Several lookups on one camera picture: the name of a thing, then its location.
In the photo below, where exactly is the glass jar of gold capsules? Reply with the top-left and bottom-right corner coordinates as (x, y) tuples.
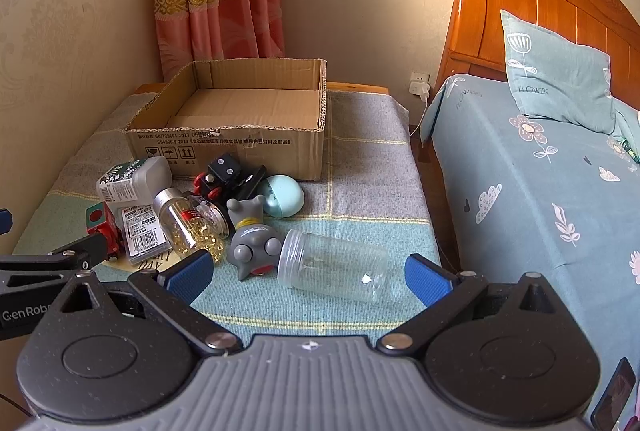
(152, 188), (224, 263)

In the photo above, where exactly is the clear labelled card case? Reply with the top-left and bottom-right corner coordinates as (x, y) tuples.
(120, 206), (170, 265)

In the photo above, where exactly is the grey animal figurine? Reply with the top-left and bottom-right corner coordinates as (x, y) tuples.
(227, 195), (284, 281)

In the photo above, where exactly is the red toy train car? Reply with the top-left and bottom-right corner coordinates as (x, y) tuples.
(86, 202), (124, 262)

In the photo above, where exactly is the white cotton swab container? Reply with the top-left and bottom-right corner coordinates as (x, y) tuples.
(96, 156), (172, 209)

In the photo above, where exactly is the black digital timer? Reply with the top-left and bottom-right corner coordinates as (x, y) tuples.
(232, 165), (267, 201)

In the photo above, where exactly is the black toy train car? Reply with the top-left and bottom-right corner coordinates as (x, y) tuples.
(193, 154), (242, 202)

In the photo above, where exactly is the clear plastic jar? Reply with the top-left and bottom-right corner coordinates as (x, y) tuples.
(277, 229), (390, 302)

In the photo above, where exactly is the mint green egg toy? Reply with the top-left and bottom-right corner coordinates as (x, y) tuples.
(258, 174), (305, 219)

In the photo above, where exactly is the checked table cloth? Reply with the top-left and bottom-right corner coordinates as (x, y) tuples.
(14, 92), (439, 341)

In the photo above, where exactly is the blue floral bed sheet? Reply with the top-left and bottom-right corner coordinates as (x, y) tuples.
(421, 74), (639, 381)

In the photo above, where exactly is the open cardboard box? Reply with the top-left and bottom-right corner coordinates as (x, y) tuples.
(125, 58), (326, 182)

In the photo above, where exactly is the wooden bedside table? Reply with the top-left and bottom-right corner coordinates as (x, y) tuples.
(134, 82), (390, 95)

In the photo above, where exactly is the light blue pillow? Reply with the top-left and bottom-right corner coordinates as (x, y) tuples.
(500, 9), (615, 134)

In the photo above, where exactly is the wooden bed headboard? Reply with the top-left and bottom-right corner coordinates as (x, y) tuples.
(436, 0), (639, 107)

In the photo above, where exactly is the white charger cable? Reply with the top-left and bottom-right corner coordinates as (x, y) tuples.
(408, 96), (432, 140)

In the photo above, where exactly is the white wall socket charger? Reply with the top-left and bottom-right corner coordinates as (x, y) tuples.
(409, 72), (431, 102)

